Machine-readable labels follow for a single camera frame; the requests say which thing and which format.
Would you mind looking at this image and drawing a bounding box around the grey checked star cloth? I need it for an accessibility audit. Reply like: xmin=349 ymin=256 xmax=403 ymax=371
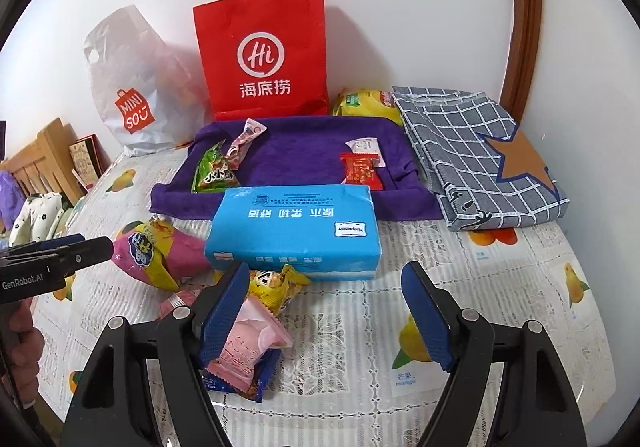
xmin=390 ymin=86 xmax=571 ymax=232

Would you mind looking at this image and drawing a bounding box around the blue tissue pack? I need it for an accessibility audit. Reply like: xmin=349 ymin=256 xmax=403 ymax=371
xmin=205 ymin=184 xmax=383 ymax=280

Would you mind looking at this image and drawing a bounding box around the small patterned box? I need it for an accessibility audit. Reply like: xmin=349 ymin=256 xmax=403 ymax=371
xmin=69 ymin=133 xmax=113 ymax=190

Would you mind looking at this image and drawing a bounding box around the large yellow snack bag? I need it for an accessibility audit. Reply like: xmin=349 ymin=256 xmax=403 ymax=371
xmin=332 ymin=87 xmax=405 ymax=127

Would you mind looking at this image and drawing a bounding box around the wooden headboard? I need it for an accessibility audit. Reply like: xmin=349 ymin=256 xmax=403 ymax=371
xmin=2 ymin=117 xmax=86 ymax=208

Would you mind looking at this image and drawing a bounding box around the slim pink white snack packet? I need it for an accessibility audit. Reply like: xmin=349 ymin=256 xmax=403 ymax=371
xmin=223 ymin=118 xmax=268 ymax=170

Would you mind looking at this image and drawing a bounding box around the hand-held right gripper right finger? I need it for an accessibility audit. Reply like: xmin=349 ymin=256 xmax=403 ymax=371
xmin=401 ymin=261 xmax=588 ymax=447

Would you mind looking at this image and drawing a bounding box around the green snack packet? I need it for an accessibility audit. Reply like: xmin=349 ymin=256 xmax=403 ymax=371
xmin=192 ymin=140 xmax=242 ymax=193

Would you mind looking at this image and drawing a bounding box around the red paper bag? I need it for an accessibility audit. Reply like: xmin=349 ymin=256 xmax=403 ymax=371
xmin=192 ymin=0 xmax=332 ymax=122

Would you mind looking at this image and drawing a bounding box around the dark blue snack packet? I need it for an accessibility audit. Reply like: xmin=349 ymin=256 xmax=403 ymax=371
xmin=202 ymin=347 xmax=278 ymax=403

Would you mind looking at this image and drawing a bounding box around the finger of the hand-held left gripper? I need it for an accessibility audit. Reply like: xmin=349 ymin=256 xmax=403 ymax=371
xmin=0 ymin=236 xmax=115 ymax=278
xmin=7 ymin=234 xmax=86 ymax=255

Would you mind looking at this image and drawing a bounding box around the person's left hand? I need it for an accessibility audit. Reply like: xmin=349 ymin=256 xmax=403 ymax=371
xmin=5 ymin=299 xmax=46 ymax=408

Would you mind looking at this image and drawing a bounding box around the pale pink white snack packet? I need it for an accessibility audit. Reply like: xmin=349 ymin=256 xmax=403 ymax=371
xmin=345 ymin=137 xmax=386 ymax=168

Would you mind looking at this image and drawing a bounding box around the pink bun snack packet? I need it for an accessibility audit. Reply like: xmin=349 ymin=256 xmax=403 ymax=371
xmin=202 ymin=297 xmax=295 ymax=385

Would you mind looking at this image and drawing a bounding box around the purple towel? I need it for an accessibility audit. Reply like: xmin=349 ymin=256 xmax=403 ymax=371
xmin=150 ymin=116 xmax=443 ymax=223

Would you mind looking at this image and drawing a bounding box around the white plastic bag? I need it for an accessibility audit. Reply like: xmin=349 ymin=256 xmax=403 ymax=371
xmin=82 ymin=6 xmax=211 ymax=158

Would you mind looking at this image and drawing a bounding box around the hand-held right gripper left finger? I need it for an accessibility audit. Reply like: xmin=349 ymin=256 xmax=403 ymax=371
xmin=62 ymin=261 xmax=251 ymax=447

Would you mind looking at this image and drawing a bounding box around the purple cloth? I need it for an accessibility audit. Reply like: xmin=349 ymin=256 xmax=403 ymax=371
xmin=0 ymin=171 xmax=26 ymax=238

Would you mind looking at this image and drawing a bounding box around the brown wooden door frame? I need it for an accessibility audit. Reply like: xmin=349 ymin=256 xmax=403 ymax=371
xmin=500 ymin=0 xmax=543 ymax=125

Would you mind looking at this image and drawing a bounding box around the red snack packet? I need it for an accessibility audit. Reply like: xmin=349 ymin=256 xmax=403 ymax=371
xmin=340 ymin=152 xmax=383 ymax=190

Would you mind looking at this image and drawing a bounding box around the pink and yellow snack packet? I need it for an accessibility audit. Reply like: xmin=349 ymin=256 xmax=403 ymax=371
xmin=111 ymin=218 xmax=221 ymax=292

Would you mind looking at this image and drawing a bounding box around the white floral cloth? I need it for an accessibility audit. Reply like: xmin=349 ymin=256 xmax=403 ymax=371
xmin=9 ymin=192 xmax=76 ymax=243

